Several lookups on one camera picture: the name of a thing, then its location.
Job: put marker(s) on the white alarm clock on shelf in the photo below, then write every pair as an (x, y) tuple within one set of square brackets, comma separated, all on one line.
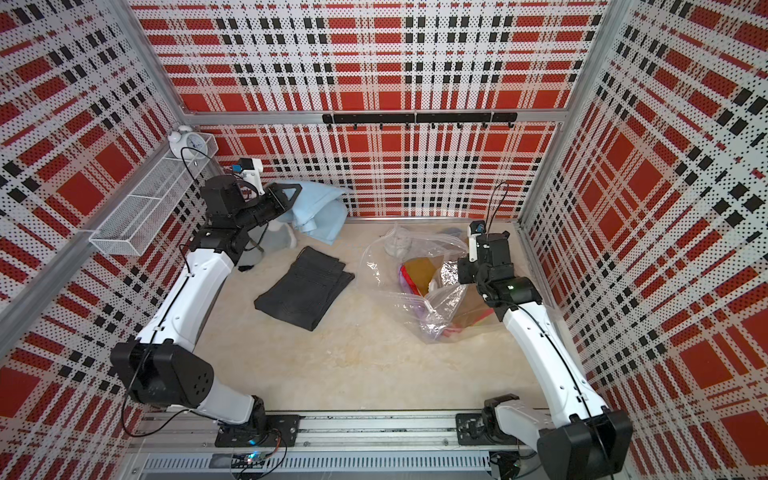
[(187, 144)]

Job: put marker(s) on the white alarm clock on table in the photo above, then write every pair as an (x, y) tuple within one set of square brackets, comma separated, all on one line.
[(398, 242)]

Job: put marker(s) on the light blue garment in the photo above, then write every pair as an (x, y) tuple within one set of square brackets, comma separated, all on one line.
[(318, 212)]

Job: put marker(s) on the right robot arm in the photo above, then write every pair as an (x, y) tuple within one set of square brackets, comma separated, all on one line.
[(579, 437)]

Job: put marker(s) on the brown garment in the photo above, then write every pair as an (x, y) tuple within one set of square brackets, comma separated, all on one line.
[(434, 274)]

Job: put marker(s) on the clear plastic vacuum bag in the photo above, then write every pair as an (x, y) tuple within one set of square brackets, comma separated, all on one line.
[(516, 303)]

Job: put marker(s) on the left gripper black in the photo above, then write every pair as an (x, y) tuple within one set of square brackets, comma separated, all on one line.
[(275, 194)]

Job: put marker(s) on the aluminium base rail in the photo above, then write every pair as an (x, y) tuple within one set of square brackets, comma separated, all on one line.
[(400, 444)]

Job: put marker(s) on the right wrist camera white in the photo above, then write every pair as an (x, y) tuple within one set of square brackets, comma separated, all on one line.
[(475, 229)]

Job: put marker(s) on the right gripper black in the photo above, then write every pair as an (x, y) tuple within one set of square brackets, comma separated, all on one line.
[(465, 275)]

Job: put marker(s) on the white wire mesh shelf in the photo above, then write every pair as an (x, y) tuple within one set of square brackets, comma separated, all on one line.
[(134, 223)]

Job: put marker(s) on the black wall hook rail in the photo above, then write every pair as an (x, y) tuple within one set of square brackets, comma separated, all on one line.
[(381, 119)]

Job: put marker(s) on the dark grey trousers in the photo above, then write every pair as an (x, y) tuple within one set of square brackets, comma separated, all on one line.
[(305, 293)]

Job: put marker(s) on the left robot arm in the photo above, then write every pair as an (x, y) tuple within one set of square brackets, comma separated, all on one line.
[(159, 367)]

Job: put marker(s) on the grey white plush toy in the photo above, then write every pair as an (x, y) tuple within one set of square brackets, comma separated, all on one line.
[(262, 241)]

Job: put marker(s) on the red garment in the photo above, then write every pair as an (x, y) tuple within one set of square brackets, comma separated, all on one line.
[(407, 284)]

